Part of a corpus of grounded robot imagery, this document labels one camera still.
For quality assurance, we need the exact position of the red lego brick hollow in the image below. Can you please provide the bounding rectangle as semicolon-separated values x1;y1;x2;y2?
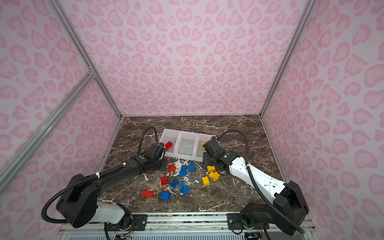
161;177;168;186

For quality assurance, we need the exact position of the long red lego brick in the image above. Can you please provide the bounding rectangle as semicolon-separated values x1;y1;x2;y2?
165;141;174;151

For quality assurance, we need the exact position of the blue lego brick diagonal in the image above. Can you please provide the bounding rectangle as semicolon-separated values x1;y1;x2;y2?
170;179;180;189

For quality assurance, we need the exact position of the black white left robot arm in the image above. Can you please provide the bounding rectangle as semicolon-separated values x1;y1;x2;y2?
41;143;167;230

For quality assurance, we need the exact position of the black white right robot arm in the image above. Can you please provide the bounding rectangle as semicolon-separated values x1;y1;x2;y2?
203;151;309;236

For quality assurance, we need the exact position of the yellow lego brick pair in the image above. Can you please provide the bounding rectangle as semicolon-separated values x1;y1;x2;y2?
209;172;221;182

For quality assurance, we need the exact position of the small red lego brick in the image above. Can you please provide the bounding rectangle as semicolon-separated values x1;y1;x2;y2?
168;166;176;172

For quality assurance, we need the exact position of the red lego brick front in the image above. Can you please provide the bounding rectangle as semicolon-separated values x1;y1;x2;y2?
141;190;155;199

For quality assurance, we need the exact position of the white left bin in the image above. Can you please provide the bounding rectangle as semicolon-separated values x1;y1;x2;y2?
158;128;184;158

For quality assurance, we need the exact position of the white bin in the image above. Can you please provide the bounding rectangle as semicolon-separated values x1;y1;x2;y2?
158;128;184;158
192;133;213;162
174;131;199;161

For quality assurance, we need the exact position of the white right bin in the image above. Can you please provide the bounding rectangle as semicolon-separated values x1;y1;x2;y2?
192;133;213;162

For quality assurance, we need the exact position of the blue lego brick front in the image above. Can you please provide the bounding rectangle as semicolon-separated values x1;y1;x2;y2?
161;192;171;201

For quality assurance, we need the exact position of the white middle bin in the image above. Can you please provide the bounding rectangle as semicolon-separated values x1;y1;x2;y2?
174;131;199;161

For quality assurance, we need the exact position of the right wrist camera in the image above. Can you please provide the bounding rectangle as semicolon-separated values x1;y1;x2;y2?
204;137;225;157

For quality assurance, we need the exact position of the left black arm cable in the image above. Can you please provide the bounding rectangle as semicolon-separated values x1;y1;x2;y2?
137;126;159;155

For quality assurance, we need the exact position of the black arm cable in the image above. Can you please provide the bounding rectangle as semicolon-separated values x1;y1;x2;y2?
137;126;159;155
217;129;250;164

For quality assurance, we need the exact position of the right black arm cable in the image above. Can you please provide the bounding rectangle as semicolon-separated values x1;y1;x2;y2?
217;129;250;164

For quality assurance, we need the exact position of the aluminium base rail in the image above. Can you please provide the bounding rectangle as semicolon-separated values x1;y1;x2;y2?
56;212;319;240

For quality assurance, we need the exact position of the diagonal aluminium frame bar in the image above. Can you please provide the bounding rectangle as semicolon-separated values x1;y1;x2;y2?
1;71;95;193

